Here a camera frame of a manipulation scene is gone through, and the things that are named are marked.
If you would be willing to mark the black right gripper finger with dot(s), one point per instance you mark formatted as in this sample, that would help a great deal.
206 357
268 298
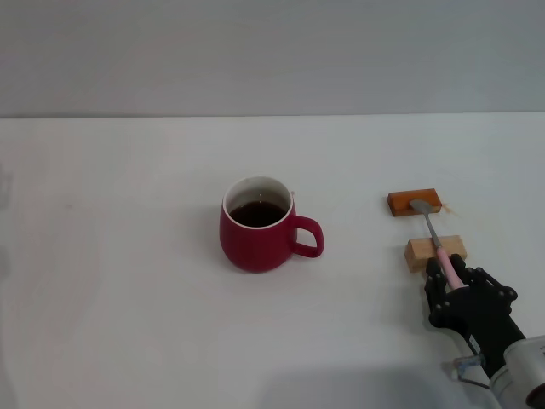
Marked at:
481 279
436 289

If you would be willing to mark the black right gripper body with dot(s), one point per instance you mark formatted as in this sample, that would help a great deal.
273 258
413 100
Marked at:
481 315

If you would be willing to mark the dark orange wooden block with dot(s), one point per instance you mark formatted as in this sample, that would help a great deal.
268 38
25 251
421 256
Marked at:
402 200

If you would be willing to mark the light wooden block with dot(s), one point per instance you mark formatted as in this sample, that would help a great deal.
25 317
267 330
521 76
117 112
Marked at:
419 253

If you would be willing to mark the red ceramic coffee mug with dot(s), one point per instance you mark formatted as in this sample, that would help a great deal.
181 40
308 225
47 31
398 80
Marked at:
255 247

